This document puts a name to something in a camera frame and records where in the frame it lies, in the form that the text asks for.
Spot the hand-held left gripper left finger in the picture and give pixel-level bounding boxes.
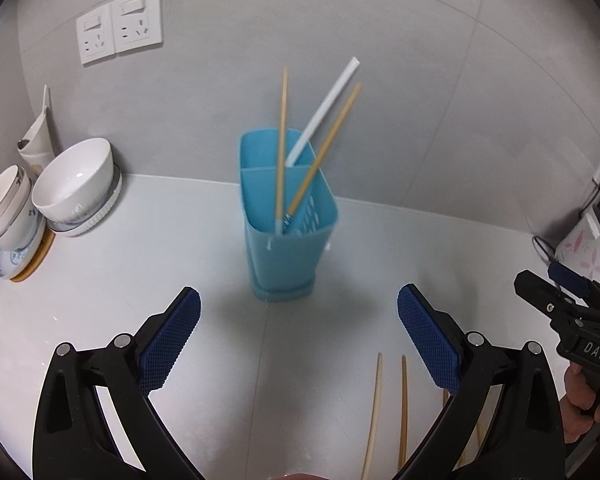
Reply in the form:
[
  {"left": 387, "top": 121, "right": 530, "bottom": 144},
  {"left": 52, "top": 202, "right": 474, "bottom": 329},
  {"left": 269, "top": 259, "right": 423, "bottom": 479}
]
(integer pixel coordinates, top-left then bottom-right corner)
[{"left": 32, "top": 286, "right": 202, "bottom": 480}]

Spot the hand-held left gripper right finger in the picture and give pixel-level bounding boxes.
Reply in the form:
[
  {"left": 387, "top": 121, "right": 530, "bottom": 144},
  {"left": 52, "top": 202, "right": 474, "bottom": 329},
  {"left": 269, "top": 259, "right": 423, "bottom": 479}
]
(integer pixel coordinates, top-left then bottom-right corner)
[{"left": 396, "top": 283, "right": 567, "bottom": 480}]

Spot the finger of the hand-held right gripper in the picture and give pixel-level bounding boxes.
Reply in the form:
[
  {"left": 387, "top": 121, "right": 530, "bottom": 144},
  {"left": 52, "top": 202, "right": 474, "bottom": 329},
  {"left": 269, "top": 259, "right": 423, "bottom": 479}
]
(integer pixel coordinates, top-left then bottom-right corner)
[
  {"left": 549, "top": 261, "right": 591, "bottom": 297},
  {"left": 514, "top": 269, "right": 582, "bottom": 322}
]

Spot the blue plastic utensil holder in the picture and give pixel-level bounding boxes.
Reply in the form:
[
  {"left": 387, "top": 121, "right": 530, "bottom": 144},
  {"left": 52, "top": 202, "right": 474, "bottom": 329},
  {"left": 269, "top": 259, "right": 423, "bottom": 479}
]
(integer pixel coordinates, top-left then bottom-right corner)
[{"left": 238, "top": 128, "right": 339, "bottom": 303}]

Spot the person's right hand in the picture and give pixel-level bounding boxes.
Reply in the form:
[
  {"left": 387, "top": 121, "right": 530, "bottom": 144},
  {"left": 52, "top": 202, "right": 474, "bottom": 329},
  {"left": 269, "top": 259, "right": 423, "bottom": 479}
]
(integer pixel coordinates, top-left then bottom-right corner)
[{"left": 560, "top": 363, "right": 597, "bottom": 444}]

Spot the white flowered rice cooker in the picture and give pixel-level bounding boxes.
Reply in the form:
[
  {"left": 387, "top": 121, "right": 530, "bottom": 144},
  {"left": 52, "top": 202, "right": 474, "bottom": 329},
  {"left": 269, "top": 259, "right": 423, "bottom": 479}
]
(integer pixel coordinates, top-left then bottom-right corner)
[{"left": 555, "top": 200, "right": 600, "bottom": 287}]

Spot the blue patterned plate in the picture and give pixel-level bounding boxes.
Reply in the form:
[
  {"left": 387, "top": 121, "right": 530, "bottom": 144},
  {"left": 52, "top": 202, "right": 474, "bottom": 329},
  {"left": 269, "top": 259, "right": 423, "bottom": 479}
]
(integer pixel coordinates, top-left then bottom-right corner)
[{"left": 0, "top": 225, "right": 48, "bottom": 281}]

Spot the white printed bowl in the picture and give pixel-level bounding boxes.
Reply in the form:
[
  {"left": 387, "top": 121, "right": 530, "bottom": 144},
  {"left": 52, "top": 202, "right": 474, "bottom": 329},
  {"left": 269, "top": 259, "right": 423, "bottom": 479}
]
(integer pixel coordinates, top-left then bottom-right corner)
[{"left": 0, "top": 205, "right": 44, "bottom": 252}]

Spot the large white bowl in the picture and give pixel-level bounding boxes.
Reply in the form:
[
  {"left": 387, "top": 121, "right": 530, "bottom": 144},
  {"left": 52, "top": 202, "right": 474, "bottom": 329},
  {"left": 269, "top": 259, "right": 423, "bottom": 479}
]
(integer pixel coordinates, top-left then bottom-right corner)
[{"left": 31, "top": 138, "right": 115, "bottom": 223}]

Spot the white plastic chopstick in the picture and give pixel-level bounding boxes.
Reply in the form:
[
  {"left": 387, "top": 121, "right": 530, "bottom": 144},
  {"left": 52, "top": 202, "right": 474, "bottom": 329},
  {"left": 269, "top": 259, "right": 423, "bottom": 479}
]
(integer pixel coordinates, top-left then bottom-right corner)
[{"left": 285, "top": 57, "right": 361, "bottom": 167}]

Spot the black rice cooker cable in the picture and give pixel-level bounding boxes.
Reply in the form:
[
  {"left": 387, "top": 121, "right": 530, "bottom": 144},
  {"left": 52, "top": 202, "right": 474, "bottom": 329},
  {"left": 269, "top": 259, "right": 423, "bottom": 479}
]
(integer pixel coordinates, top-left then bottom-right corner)
[{"left": 532, "top": 235, "right": 562, "bottom": 264}]

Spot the white wall socket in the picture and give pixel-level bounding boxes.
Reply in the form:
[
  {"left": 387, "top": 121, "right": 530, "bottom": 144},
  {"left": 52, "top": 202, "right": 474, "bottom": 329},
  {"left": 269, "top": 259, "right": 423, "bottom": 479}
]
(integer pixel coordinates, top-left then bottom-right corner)
[
  {"left": 111, "top": 0, "right": 162, "bottom": 55},
  {"left": 76, "top": 4, "right": 116, "bottom": 65}
]

